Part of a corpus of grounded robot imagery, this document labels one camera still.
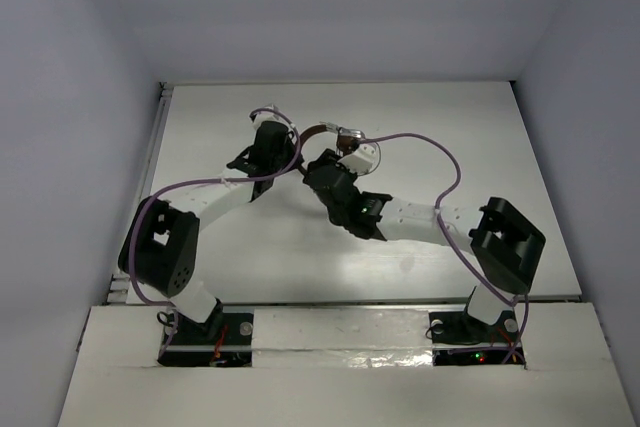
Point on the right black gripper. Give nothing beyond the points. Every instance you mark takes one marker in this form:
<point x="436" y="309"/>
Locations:
<point x="329" y="158"/>

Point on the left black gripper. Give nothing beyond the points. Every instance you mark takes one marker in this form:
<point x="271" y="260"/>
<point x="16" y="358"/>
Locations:
<point x="282" y="148"/>

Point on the brown silver headphones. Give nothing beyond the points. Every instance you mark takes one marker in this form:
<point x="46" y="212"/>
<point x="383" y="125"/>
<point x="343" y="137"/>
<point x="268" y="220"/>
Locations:
<point x="347" y="140"/>

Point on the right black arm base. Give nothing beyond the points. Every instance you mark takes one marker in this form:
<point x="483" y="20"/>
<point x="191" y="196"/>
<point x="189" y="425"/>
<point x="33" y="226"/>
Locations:
<point x="484" y="332"/>

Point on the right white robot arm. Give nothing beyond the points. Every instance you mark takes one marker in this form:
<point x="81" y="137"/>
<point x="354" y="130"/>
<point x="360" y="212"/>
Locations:
<point x="507" y="246"/>

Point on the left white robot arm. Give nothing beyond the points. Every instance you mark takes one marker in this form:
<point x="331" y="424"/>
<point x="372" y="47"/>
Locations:
<point x="160" y="248"/>

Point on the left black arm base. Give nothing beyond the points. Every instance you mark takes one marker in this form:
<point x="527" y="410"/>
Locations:
<point x="224" y="340"/>

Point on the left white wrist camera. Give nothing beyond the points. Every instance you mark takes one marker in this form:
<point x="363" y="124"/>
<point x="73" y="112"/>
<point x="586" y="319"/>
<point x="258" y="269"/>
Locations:
<point x="268" y="113"/>

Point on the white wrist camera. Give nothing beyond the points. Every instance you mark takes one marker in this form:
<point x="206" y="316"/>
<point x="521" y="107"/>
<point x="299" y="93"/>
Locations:
<point x="364" y="160"/>
<point x="268" y="113"/>

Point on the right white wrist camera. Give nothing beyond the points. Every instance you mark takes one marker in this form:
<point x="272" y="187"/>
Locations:
<point x="364" y="160"/>

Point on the aluminium rail left side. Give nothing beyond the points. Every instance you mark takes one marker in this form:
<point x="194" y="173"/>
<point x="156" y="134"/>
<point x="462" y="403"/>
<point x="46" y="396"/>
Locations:
<point x="119" y="282"/>

